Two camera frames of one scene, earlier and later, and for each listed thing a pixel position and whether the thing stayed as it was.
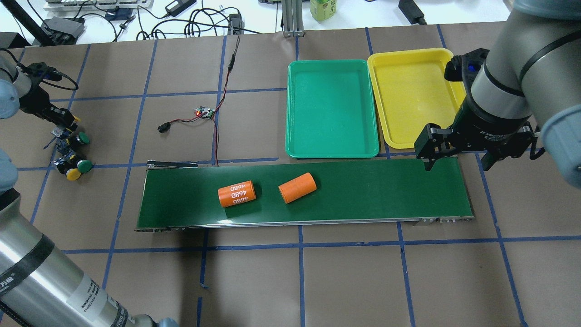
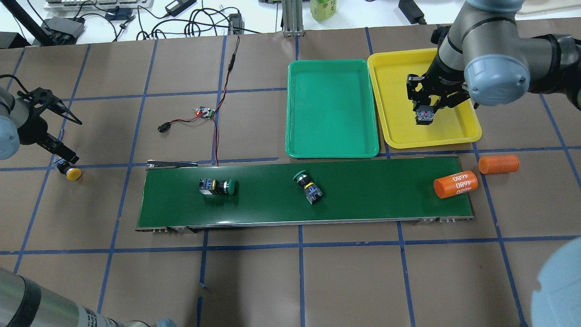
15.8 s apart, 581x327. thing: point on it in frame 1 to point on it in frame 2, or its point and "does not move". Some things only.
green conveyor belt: x=394 y=191 does not move
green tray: x=330 y=110 does not move
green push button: x=84 y=137 to x=313 y=194
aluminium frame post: x=292 y=18 does not move
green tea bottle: x=323 y=10 does not move
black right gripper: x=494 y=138 to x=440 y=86
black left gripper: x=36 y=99 to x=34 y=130
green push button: x=84 y=166 to x=212 y=186
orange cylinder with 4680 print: x=237 y=193 to x=457 y=184
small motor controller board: x=202 y=110 does not move
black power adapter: x=236 y=25 does not move
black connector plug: x=164 y=127 does not move
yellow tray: x=412 y=91 does not move
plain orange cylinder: x=297 y=187 to x=498 y=163
